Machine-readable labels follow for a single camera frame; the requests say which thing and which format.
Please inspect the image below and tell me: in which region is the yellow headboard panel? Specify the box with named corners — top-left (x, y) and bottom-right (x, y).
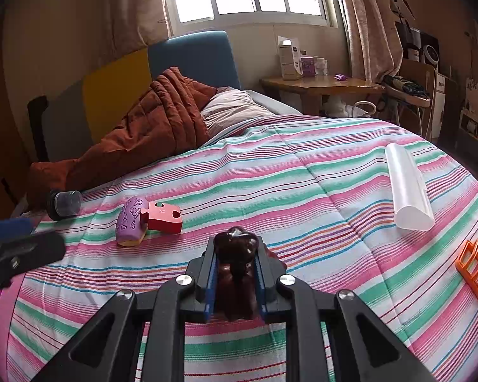
top-left (81, 49), bottom-right (152, 144)

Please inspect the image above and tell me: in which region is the red puzzle piece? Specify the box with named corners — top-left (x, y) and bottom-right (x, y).
top-left (143, 202), bottom-right (183, 235)

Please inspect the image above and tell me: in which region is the wooden bedside desk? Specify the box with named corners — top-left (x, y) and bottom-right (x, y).
top-left (259, 75), bottom-right (385, 116)

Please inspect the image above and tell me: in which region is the grey headboard panel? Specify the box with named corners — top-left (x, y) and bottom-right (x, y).
top-left (41, 80), bottom-right (95, 164)

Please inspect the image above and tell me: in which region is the striped bed blanket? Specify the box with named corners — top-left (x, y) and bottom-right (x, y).
top-left (0, 115), bottom-right (478, 382)

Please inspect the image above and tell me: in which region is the beige curtain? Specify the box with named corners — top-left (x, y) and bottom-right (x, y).
top-left (103, 0), bottom-right (172, 49)
top-left (334, 0), bottom-right (407, 84)

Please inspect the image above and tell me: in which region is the black chair back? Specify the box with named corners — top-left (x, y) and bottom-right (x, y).
top-left (26, 95), bottom-right (51, 164)

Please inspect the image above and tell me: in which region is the orange plastic rack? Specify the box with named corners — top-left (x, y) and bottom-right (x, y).
top-left (454, 239), bottom-right (478, 312)

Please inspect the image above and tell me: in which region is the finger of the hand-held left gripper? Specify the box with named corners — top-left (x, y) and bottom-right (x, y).
top-left (0, 231), bottom-right (66, 289)
top-left (0, 217), bottom-right (33, 241)

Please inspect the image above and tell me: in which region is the brown quilt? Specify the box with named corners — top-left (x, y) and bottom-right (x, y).
top-left (26, 66), bottom-right (218, 210)

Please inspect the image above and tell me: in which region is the black grey jar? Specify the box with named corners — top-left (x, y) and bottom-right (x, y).
top-left (47, 190), bottom-right (83, 222)

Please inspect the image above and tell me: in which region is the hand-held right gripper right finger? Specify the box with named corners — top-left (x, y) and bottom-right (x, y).
top-left (255, 243), bottom-right (437, 382)

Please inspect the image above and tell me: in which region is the tall white box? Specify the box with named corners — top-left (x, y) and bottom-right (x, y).
top-left (278, 35), bottom-right (303, 81)

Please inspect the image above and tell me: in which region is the purple oval soap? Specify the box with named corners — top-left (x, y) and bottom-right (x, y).
top-left (115, 196), bottom-right (149, 247)

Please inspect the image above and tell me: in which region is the translucent white plastic tube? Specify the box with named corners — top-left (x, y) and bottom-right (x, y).
top-left (385, 142), bottom-right (435, 232)

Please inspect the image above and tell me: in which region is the blue headboard panel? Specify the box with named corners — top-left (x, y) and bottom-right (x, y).
top-left (147, 30), bottom-right (243, 90)

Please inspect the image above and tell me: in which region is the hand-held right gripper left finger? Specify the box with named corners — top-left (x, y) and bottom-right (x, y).
top-left (30, 236), bottom-right (220, 382)

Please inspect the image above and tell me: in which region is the pink pillow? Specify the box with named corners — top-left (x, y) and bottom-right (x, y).
top-left (201, 89), bottom-right (276, 136)

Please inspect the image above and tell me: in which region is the brown hair brush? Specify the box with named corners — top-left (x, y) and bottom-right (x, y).
top-left (214, 225), bottom-right (261, 322)

